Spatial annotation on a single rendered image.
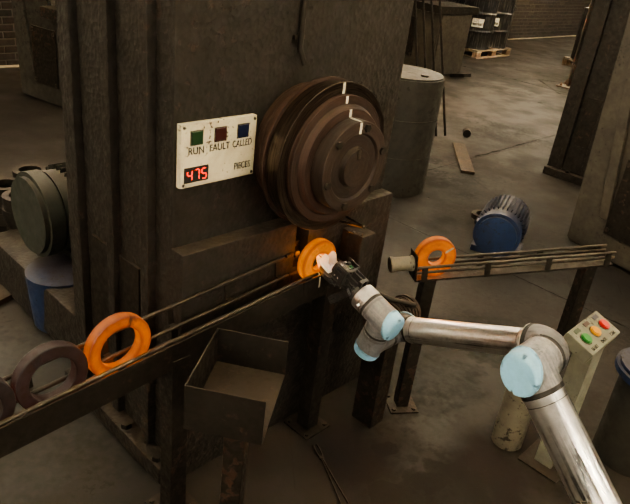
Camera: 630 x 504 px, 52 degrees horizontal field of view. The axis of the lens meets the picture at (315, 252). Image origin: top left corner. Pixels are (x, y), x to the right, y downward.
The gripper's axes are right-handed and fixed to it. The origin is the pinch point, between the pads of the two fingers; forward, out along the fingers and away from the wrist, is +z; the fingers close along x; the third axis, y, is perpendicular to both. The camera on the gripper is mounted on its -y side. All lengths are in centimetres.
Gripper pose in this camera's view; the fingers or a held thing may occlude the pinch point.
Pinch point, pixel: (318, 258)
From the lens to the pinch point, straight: 217.2
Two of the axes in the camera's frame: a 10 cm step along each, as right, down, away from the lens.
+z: -6.3, -6.5, 4.2
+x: -7.0, 2.5, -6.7
